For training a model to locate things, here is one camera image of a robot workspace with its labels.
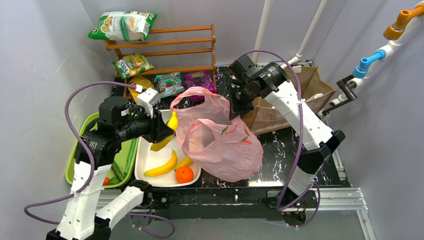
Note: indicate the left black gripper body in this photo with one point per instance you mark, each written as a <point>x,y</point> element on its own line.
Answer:
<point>158,125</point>

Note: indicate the orange pipe valve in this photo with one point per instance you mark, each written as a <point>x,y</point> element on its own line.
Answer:
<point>395,30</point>

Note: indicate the blue pipe valve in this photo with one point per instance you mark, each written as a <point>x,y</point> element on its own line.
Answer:
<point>362,68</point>

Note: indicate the orange fruit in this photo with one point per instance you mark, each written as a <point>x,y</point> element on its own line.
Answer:
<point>184,175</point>

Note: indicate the green yellow snack bag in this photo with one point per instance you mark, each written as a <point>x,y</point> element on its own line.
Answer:
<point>131,65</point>

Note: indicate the white PVC pipe frame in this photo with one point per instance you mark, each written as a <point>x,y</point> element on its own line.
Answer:
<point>334,34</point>

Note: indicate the wooden shelf rack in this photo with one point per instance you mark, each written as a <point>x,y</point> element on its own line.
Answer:
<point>177,49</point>

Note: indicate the green white chips bag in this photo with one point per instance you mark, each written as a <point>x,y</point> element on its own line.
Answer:
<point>123,26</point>

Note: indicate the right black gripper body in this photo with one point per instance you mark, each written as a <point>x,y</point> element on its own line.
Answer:
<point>238,94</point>

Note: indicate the white rectangular tray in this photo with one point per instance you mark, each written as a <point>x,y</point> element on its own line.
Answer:
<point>147,159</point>

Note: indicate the teal candy packet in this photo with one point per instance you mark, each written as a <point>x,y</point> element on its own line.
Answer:
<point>169,84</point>

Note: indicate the green plastic bin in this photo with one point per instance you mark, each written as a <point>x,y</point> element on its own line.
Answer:
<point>125,160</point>

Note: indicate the small red tomato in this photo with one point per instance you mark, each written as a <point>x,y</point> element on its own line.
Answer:
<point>106,181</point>

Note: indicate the pink plastic grocery bag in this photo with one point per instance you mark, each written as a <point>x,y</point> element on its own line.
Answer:
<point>223,147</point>

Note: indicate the black pipe clamp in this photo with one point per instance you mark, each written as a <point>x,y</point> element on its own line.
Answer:
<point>347,89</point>

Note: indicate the purple grape candy packet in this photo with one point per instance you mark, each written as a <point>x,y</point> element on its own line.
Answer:
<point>199,79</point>

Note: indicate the long green cucumber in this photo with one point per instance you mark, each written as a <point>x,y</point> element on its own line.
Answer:
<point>130,156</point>

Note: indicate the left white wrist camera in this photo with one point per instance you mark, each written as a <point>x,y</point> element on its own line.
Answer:
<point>147,98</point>

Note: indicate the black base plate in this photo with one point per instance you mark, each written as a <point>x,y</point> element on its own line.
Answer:
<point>213,203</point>

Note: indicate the yellow banana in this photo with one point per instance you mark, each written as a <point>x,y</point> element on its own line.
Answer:
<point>165,168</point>
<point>187,161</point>
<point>172,126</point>

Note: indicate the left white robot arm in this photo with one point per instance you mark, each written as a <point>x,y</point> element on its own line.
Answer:
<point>118,121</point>

